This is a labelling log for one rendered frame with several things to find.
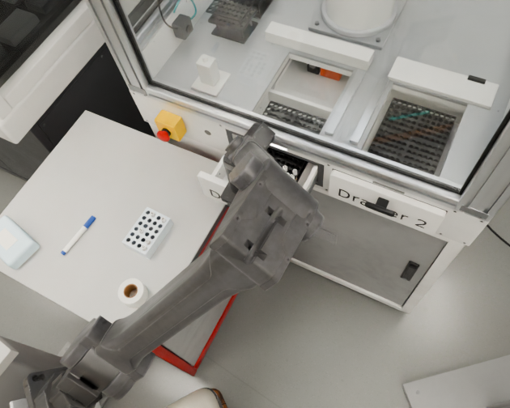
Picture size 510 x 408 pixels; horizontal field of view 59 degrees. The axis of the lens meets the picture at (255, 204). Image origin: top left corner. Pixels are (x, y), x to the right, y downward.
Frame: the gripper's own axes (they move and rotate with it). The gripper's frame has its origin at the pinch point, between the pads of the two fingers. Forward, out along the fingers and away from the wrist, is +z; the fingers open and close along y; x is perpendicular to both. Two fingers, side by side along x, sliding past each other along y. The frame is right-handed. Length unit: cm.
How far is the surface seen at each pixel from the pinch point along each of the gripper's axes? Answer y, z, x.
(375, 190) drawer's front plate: 16.6, 2.8, -26.8
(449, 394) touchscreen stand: -4, 91, -76
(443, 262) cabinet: 18, 32, -51
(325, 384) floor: -20, 95, -33
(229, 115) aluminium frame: 19.9, -3.1, 14.7
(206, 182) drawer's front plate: 3.1, 4.9, 14.3
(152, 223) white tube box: -10.0, 16.0, 27.0
